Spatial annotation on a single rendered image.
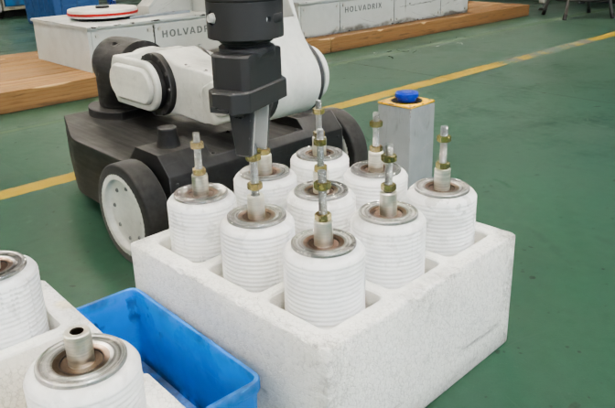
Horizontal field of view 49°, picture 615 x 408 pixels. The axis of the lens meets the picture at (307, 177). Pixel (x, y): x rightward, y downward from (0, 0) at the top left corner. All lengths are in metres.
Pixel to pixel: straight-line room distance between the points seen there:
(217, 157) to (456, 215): 0.56
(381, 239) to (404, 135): 0.35
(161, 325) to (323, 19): 2.83
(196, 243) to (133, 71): 0.70
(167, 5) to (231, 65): 2.48
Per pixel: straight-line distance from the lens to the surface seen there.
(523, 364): 1.04
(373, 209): 0.86
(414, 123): 1.13
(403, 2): 4.10
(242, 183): 0.98
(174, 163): 1.26
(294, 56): 1.25
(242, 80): 0.75
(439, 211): 0.90
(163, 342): 0.96
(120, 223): 1.35
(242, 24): 0.75
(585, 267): 1.33
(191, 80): 1.44
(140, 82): 1.53
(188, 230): 0.92
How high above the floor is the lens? 0.59
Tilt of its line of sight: 20 degrees down
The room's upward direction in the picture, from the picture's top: 2 degrees counter-clockwise
